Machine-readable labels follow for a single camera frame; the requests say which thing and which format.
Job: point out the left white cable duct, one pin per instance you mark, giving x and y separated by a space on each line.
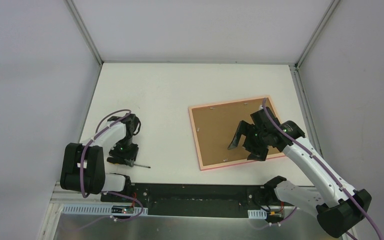
104 210

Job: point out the white cable duct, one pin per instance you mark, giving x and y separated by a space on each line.
257 214
104 210

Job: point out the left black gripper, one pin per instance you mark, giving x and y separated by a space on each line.
122 159

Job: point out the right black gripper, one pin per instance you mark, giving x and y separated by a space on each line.
250 139

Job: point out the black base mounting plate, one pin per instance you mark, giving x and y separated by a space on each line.
197 200

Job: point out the yellow black screwdriver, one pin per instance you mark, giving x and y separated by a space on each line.
135 164

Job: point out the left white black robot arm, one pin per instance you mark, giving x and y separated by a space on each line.
83 167

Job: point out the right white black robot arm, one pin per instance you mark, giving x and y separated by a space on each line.
337 205

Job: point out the aluminium front rail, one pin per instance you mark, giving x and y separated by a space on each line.
63 196

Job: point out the right white cable duct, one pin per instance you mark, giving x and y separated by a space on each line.
257 214

